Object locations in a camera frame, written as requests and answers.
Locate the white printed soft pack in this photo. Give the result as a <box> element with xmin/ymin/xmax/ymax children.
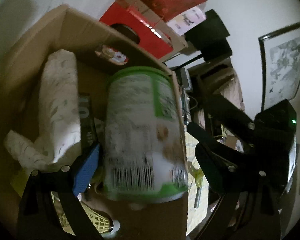
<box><xmin>39</xmin><ymin>49</ymin><xmax>82</xmax><ymax>164</ymax></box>
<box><xmin>4</xmin><ymin>129</ymin><xmax>55</xmax><ymax>173</ymax></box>

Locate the red carton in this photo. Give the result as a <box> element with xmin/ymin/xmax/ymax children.
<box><xmin>99</xmin><ymin>1</ymin><xmax>174</xmax><ymax>63</ymax></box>

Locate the yellow small item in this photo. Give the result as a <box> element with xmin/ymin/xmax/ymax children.
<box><xmin>187</xmin><ymin>162</ymin><xmax>204</xmax><ymax>188</ymax></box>

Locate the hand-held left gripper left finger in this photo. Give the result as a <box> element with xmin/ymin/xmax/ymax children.
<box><xmin>17</xmin><ymin>142</ymin><xmax>105</xmax><ymax>240</ymax></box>

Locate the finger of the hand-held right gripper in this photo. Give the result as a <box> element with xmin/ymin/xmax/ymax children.
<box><xmin>202</xmin><ymin>95</ymin><xmax>256</xmax><ymax>131</ymax></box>
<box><xmin>187</xmin><ymin>122</ymin><xmax>253</xmax><ymax>166</ymax></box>

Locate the black speaker on stand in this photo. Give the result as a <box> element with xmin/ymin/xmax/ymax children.
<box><xmin>200</xmin><ymin>39</ymin><xmax>233</xmax><ymax>63</ymax></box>
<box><xmin>184</xmin><ymin>9</ymin><xmax>230</xmax><ymax>43</ymax></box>

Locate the white printed card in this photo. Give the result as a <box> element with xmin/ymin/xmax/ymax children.
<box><xmin>166</xmin><ymin>6</ymin><xmax>207</xmax><ymax>36</ymax></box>

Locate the metal cylinder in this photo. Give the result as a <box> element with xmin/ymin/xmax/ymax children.
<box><xmin>194</xmin><ymin>187</ymin><xmax>202</xmax><ymax>208</ymax></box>

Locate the yellow mesh item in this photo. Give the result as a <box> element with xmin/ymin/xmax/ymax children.
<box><xmin>80</xmin><ymin>201</ymin><xmax>110</xmax><ymax>232</ymax></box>

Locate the green snack can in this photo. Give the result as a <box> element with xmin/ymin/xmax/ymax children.
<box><xmin>102</xmin><ymin>66</ymin><xmax>189</xmax><ymax>203</ymax></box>

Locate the brown cardboard box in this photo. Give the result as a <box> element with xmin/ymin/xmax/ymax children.
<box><xmin>120</xmin><ymin>0</ymin><xmax>189</xmax><ymax>55</ymax></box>

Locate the black box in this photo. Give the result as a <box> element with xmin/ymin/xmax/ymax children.
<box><xmin>78</xmin><ymin>94</ymin><xmax>98</xmax><ymax>153</ymax></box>

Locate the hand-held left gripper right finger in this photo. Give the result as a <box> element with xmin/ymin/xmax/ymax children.
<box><xmin>195</xmin><ymin>142</ymin><xmax>283</xmax><ymax>240</ymax></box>

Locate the framed picture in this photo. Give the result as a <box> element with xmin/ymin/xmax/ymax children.
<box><xmin>258</xmin><ymin>21</ymin><xmax>300</xmax><ymax>112</ymax></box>

